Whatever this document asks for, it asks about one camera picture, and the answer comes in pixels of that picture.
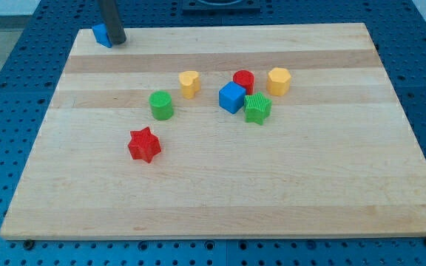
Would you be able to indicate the green star block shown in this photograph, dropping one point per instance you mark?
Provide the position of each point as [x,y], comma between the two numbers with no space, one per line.
[257,108]

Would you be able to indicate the yellow heart block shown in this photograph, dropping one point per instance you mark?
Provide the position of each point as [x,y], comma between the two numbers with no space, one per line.
[189,83]

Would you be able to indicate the yellow hexagon block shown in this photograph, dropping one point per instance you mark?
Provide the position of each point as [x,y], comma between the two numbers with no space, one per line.
[278,82]

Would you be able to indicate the wooden board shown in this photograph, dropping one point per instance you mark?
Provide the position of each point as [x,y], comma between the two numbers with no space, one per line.
[336,157]

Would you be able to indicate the red cylinder block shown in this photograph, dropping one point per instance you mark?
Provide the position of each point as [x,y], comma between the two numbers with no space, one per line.
[245,79]

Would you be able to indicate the red star block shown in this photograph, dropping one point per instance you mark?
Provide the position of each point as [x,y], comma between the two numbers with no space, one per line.
[143,145]

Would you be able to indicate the green cylinder block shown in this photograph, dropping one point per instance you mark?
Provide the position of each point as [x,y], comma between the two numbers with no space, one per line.
[161,105]

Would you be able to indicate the blue triangular block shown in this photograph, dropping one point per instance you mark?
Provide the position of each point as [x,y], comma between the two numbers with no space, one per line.
[101,35]

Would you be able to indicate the blue cube block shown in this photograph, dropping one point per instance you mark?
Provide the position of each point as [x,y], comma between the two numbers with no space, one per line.
[231,97]

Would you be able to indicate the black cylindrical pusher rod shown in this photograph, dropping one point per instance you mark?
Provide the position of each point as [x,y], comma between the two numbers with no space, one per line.
[112,19]

